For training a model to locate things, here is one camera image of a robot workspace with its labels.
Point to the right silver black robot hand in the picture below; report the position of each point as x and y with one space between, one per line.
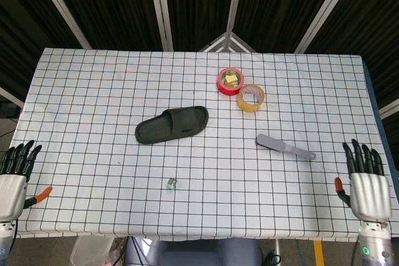
371 196

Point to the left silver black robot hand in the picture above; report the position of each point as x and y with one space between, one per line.
11 194

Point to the grey handled black brush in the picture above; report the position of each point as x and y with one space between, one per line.
274 144

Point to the black rubber slide sandal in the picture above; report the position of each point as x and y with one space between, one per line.
162 129

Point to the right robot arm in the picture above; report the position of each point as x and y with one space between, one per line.
374 244

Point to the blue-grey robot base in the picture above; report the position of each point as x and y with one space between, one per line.
193 252

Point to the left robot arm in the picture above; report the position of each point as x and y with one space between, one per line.
6 242

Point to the clear plastic bag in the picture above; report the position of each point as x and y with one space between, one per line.
93 252

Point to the yellow clear tape roll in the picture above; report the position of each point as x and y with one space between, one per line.
246 105

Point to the small green plastic box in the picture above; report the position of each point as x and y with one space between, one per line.
172 184

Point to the white checkered tablecloth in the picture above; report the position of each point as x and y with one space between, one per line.
199 169

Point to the yellow block inside red tape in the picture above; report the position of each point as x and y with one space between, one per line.
231 79

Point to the red tape roll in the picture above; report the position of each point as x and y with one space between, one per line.
223 87

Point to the white partition post with foot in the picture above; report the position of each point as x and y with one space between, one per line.
232 7

